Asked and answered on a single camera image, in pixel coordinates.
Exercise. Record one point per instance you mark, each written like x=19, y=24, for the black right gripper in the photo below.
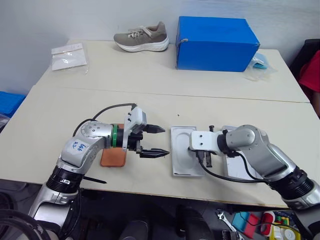
x=200, y=154

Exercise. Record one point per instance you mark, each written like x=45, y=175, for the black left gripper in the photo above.
x=135, y=143

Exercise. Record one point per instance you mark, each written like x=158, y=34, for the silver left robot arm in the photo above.
x=82, y=150

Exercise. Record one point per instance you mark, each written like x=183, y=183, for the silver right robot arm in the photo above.
x=265, y=155

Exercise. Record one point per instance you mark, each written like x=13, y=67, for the white phone box base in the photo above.
x=181, y=152

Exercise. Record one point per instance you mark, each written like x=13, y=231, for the white phone box lid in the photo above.
x=236, y=166

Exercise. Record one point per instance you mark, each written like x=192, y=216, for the blue cardboard shoe box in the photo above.
x=215, y=45

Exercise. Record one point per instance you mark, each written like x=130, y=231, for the yellow toy box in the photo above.
x=285, y=230

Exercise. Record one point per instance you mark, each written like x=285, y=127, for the brown leather wallet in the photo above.
x=113, y=157

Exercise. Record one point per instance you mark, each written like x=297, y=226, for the silver wrench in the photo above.
x=224, y=217

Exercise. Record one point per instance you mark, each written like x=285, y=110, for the red and blue toy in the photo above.
x=243, y=221

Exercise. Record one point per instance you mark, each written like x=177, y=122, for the dark rounded shape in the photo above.
x=136, y=230

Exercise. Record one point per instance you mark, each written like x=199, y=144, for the clear bag with blue item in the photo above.
x=261, y=66

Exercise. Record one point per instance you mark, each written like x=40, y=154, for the red and white toy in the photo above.
x=267, y=221

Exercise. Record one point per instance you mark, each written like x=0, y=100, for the beige sneaker with white sole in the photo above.
x=142, y=40

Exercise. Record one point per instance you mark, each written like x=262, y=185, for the clear plastic bag white insert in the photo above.
x=67, y=48
x=69, y=62

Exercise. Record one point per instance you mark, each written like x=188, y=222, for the person in red shirt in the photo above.
x=310, y=72

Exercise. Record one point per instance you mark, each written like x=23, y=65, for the black chair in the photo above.
x=303, y=52

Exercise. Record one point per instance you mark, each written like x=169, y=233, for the blue plastic bin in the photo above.
x=10, y=102

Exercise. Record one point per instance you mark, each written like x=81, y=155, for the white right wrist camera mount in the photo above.
x=203, y=140

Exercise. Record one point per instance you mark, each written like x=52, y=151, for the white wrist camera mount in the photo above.
x=203, y=140
x=135, y=119

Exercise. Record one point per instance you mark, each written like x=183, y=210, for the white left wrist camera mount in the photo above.
x=135, y=119

